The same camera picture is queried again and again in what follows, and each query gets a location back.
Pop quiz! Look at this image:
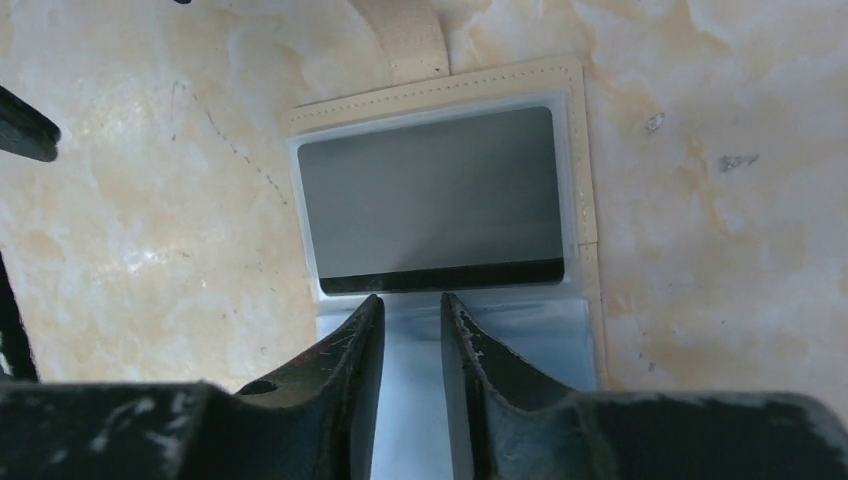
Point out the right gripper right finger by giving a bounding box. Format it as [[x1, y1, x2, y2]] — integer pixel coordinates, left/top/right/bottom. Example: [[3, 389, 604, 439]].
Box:
[[441, 293, 847, 479]]

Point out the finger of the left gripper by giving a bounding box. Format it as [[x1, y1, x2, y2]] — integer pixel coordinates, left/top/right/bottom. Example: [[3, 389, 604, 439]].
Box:
[[1, 260, 39, 382], [1, 87, 61, 163]]

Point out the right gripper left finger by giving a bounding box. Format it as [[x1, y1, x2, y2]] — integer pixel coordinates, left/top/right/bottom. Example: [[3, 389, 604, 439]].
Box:
[[1, 295, 385, 479]]

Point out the beige card holder wallet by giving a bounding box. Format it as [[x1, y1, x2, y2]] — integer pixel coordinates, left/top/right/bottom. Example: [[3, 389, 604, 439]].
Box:
[[289, 1, 605, 479]]

